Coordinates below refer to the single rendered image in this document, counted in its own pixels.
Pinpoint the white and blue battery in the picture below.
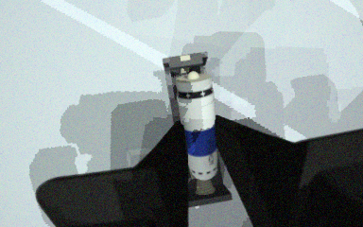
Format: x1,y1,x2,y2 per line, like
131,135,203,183
176,71,218,181

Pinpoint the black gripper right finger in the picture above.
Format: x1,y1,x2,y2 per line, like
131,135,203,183
215,115,363,227

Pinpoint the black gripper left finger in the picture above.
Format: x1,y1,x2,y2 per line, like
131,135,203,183
35,121,189,227

